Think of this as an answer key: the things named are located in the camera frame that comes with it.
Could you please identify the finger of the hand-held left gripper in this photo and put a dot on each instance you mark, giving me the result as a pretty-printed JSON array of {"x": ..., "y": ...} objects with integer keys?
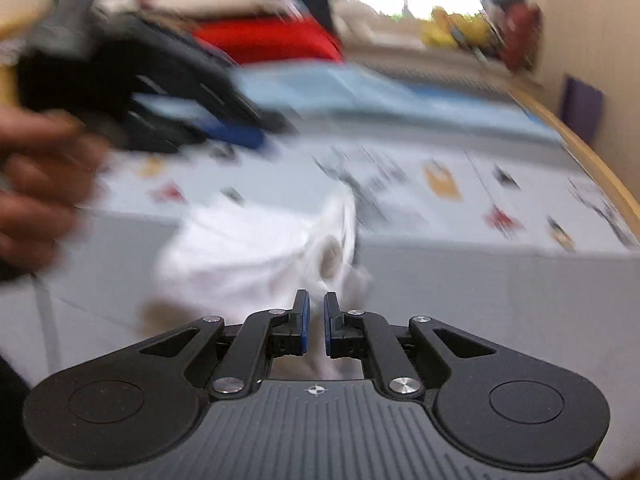
[{"x": 237, "y": 136}]

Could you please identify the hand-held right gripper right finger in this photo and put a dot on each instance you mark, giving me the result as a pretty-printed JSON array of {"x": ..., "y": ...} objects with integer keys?
[{"x": 330, "y": 327}]

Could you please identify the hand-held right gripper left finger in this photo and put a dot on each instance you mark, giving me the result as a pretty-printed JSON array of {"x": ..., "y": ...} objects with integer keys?
[{"x": 303, "y": 327}]

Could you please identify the white small garment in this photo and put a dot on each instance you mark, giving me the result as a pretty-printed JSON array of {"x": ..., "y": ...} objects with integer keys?
[{"x": 250, "y": 255}]

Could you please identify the person's left hand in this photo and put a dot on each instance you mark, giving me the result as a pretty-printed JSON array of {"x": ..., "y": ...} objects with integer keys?
[{"x": 40, "y": 185}]

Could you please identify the red cloth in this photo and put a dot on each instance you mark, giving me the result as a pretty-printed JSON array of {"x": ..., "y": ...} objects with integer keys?
[{"x": 280, "y": 40}]

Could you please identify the light blue blanket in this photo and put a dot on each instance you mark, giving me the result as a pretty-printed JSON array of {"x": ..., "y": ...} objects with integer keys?
[{"x": 380, "y": 95}]

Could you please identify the printed bed sheet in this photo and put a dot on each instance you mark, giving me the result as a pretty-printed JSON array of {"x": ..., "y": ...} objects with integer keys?
[{"x": 410, "y": 195}]

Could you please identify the yellow plush toy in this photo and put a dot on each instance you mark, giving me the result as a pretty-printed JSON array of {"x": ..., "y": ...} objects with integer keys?
[{"x": 455, "y": 30}]

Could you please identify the dark red bag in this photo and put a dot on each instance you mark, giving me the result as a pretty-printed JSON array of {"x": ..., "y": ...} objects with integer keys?
[{"x": 522, "y": 35}]

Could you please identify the purple box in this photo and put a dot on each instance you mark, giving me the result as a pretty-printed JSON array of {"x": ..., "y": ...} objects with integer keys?
[{"x": 582, "y": 107}]

